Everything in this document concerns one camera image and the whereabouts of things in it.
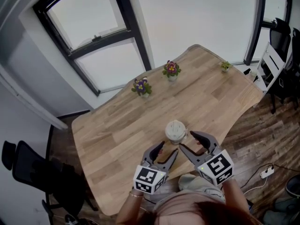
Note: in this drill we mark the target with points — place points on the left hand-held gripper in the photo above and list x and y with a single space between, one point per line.
147 178

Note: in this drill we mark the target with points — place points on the narrow black framed window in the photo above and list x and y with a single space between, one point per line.
256 20

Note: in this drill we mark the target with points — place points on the purple flower potted plant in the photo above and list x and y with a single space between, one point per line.
141 87

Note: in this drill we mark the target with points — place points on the black round bin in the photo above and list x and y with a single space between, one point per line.
294 186

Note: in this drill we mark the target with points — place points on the person's grey trousers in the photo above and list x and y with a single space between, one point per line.
192 182

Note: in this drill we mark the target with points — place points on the dark fabric bag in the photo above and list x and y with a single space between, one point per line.
283 212

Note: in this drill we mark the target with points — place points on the pink flower potted plant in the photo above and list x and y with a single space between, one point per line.
171 69

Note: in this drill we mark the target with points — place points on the person's light pink top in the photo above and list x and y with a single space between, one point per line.
178 206

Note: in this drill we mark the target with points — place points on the white wooden chair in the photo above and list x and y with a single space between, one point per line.
273 57

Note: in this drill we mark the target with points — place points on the person's left forearm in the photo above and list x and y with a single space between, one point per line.
130 210

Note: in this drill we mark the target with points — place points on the small green potted plant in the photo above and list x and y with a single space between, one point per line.
225 65

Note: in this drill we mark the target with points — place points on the person's right forearm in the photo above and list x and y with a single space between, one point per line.
234 196

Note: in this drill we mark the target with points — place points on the white power strip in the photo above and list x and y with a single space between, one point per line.
267 173

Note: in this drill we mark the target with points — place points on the dark smartphone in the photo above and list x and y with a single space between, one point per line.
281 82

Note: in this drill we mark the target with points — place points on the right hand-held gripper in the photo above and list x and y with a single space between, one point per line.
218 167

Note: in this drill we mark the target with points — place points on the black mesh office chair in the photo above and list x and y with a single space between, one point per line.
47 177
280 39
296 46

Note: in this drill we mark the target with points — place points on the small black device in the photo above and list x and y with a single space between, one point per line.
247 71

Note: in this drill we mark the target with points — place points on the black framed casement window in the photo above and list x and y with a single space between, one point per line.
133 13

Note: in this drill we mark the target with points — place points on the small white cup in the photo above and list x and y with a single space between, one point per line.
253 72

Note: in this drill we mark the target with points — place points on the white plastic coffee cup lid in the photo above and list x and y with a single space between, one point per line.
174 129

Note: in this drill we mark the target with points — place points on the white vertical wall pipe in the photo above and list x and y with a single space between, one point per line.
30 102

